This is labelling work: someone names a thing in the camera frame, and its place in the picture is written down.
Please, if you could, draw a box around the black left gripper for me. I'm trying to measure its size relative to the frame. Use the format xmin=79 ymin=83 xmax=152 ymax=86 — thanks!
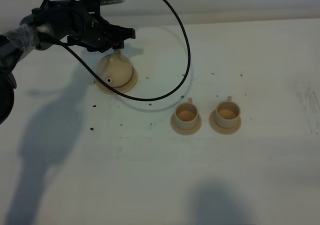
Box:
xmin=31 ymin=0 xmax=136 ymax=52

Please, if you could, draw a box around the beige teapot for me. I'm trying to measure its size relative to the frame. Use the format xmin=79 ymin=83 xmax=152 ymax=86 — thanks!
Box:
xmin=96 ymin=49 xmax=134 ymax=88

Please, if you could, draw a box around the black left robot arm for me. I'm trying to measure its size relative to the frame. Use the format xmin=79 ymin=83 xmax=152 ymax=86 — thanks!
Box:
xmin=0 ymin=0 xmax=136 ymax=122

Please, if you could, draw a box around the beige teapot saucer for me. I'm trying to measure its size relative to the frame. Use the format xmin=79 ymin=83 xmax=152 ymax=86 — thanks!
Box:
xmin=99 ymin=66 xmax=138 ymax=94

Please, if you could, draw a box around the left beige teacup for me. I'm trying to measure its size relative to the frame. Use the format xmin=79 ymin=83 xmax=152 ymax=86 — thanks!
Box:
xmin=173 ymin=97 xmax=199 ymax=131

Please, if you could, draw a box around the beige teacup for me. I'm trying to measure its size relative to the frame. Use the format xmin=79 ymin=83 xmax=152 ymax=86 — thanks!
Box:
xmin=214 ymin=96 xmax=241 ymax=129
xmin=173 ymin=97 xmax=199 ymax=131

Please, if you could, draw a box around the left cup saucer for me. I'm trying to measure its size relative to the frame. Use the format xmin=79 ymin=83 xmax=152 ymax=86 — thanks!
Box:
xmin=170 ymin=113 xmax=202 ymax=136

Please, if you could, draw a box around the cup saucer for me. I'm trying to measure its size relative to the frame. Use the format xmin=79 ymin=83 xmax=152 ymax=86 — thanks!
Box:
xmin=209 ymin=110 xmax=242 ymax=135
xmin=170 ymin=113 xmax=202 ymax=136

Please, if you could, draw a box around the right beige teacup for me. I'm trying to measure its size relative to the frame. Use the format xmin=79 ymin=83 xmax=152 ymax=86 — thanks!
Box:
xmin=214 ymin=96 xmax=241 ymax=129

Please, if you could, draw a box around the right cup saucer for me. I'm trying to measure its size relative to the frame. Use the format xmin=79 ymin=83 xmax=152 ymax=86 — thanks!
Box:
xmin=209 ymin=110 xmax=242 ymax=135

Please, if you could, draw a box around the black braided left cable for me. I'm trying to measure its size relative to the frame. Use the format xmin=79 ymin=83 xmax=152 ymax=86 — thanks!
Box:
xmin=37 ymin=0 xmax=192 ymax=101

